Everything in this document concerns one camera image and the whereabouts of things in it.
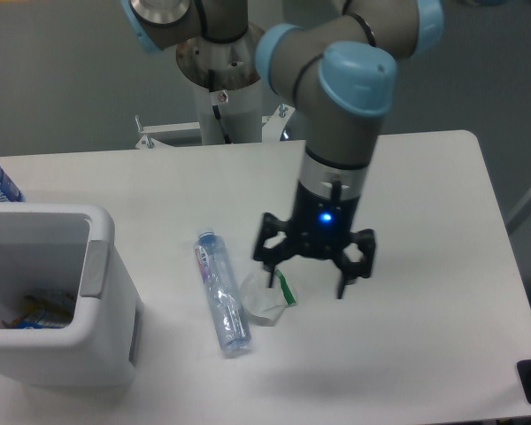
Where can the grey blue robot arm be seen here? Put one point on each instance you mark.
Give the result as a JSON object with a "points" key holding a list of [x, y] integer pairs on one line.
{"points": [[340, 76]]}

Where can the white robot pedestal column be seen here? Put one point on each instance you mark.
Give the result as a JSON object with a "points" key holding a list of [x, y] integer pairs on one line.
{"points": [[226, 86]]}

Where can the crumpled white paper cup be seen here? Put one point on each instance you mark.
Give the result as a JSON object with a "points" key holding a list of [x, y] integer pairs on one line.
{"points": [[263, 304]]}

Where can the trash inside bin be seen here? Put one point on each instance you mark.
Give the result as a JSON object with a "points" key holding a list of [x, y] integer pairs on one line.
{"points": [[52, 309]]}

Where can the white metal base bracket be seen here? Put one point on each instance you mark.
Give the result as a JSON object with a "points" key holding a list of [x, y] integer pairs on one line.
{"points": [[275, 128]]}

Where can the white push-lid trash can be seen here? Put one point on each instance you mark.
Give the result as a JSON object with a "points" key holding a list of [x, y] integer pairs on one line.
{"points": [[70, 248]]}

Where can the clear plastic water bottle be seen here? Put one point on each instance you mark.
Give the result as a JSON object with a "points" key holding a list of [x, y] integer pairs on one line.
{"points": [[222, 292]]}

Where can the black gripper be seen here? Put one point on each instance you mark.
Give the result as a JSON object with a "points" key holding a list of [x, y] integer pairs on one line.
{"points": [[317, 229]]}

